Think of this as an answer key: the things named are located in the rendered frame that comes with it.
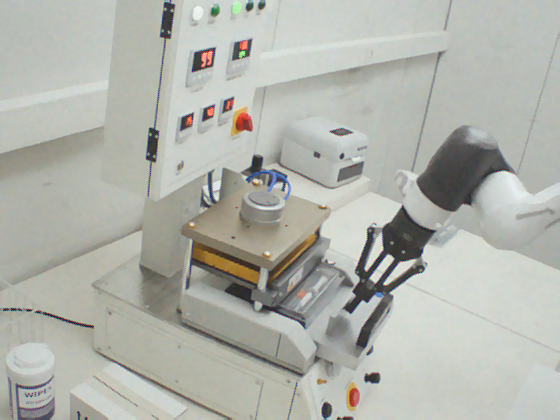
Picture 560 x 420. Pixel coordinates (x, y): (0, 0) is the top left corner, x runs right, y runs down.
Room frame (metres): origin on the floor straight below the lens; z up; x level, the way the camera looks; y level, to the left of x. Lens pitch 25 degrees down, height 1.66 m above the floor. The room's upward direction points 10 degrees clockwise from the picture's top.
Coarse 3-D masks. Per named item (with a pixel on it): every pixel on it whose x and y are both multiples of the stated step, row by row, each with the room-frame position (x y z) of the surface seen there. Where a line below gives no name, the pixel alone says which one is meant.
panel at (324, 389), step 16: (320, 368) 0.97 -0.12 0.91; (368, 368) 1.15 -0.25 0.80; (320, 384) 0.95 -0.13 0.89; (336, 384) 1.01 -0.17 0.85; (352, 384) 1.06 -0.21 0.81; (368, 384) 1.13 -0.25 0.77; (320, 400) 0.94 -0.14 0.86; (336, 400) 0.99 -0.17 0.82; (320, 416) 0.92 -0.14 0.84; (336, 416) 0.97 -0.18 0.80
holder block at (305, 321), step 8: (336, 280) 1.15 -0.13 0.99; (232, 288) 1.06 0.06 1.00; (328, 288) 1.12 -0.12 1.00; (336, 288) 1.13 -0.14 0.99; (240, 296) 1.04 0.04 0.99; (248, 296) 1.04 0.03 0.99; (320, 296) 1.09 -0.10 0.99; (328, 296) 1.09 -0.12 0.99; (320, 304) 1.06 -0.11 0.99; (280, 312) 1.01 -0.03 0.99; (288, 312) 1.01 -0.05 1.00; (312, 312) 1.03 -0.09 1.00; (320, 312) 1.06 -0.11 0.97; (296, 320) 1.00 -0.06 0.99; (304, 320) 1.00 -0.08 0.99; (312, 320) 1.03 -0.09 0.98; (304, 328) 0.99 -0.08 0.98
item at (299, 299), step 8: (312, 272) 1.15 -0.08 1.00; (320, 272) 1.16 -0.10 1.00; (328, 272) 1.16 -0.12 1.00; (336, 272) 1.17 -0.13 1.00; (304, 280) 1.12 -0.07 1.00; (312, 280) 1.12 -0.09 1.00; (320, 280) 1.13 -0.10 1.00; (328, 280) 1.13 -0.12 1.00; (296, 288) 1.08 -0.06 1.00; (304, 288) 1.09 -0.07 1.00; (312, 288) 1.09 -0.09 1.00; (320, 288) 1.10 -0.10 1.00; (288, 296) 1.05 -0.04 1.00; (296, 296) 1.06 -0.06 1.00; (304, 296) 1.06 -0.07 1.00; (312, 296) 1.07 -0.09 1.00; (280, 304) 1.02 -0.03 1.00; (288, 304) 1.02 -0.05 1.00; (296, 304) 1.03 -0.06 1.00; (304, 304) 1.03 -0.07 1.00
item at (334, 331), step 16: (352, 288) 1.11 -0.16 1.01; (336, 304) 1.11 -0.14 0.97; (368, 304) 1.13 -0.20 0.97; (320, 320) 1.04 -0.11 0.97; (336, 320) 1.02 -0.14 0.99; (352, 320) 1.06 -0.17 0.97; (384, 320) 1.08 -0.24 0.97; (320, 336) 0.99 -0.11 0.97; (336, 336) 1.00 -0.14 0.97; (352, 336) 1.01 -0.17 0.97; (320, 352) 0.97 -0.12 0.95; (336, 352) 0.96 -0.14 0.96; (352, 352) 0.96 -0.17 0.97; (352, 368) 0.94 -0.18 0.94
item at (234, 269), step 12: (312, 240) 1.18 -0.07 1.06; (204, 252) 1.07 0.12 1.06; (216, 252) 1.07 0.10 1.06; (300, 252) 1.13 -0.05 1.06; (192, 264) 1.07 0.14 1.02; (204, 264) 1.07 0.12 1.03; (216, 264) 1.06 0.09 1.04; (228, 264) 1.05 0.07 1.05; (240, 264) 1.04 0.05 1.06; (252, 264) 1.05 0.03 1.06; (288, 264) 1.07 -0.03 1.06; (228, 276) 1.05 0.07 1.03; (240, 276) 1.04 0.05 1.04; (252, 276) 1.03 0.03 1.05; (276, 276) 1.03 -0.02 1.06; (252, 288) 1.03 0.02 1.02
